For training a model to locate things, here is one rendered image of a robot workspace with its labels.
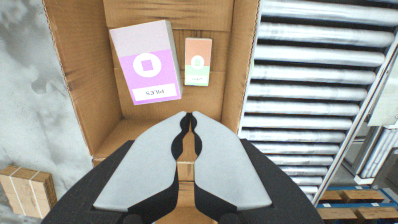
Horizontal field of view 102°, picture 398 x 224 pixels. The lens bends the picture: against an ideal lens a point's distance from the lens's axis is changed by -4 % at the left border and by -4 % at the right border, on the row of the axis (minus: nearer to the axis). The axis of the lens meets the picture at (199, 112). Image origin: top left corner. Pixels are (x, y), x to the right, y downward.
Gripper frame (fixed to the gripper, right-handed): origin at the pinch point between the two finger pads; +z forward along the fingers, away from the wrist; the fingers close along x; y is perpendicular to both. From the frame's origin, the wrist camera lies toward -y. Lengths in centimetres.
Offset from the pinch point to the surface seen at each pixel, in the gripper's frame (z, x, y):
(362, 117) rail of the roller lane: 45, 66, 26
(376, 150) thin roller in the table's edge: 44, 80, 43
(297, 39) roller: 45, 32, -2
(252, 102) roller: 45, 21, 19
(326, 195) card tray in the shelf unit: 97, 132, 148
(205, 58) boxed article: 26.6, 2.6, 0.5
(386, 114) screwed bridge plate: 44, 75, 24
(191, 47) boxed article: 26.7, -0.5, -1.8
